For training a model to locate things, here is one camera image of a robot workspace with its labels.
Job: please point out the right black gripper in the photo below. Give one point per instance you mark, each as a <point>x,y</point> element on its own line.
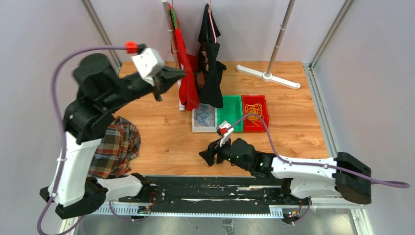
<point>213,149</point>

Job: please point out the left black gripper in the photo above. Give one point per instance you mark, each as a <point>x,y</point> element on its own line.
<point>164,79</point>

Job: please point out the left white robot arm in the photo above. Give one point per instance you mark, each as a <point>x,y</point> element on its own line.
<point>85,121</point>

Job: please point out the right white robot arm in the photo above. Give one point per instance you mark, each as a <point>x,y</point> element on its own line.
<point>301,178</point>

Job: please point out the red hanging shirt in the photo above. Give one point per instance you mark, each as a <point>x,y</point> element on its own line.
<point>188,95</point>

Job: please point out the red plastic bin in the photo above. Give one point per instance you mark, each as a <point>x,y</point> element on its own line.
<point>255,104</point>

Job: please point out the black hanging garment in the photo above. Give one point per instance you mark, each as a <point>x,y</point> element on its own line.
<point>212,70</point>

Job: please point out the white plastic bin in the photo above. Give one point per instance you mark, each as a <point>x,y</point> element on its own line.
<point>204,119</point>

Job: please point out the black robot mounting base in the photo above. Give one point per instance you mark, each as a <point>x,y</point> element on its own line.
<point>215,195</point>

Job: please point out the green plastic bin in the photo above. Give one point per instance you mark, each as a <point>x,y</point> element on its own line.
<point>232,109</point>

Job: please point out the green clothes hanger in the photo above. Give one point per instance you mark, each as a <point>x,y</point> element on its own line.
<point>174,18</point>

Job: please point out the left metal rack pole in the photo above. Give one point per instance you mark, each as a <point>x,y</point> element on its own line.
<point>167,13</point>

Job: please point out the metal rack pole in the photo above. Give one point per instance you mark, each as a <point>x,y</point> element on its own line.
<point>281,33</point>
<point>167,13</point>

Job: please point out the pink clothes hanger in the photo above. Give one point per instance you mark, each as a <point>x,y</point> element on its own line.
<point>211,22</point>

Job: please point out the white rack base foot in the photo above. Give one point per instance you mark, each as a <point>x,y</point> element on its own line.
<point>268,77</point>

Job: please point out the plaid flannel shirt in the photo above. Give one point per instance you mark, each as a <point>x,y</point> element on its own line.
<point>117,149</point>

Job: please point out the right metal rack pole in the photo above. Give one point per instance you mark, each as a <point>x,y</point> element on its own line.
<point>281,33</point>

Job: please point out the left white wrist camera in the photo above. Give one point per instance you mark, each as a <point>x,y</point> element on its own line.
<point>148,64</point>

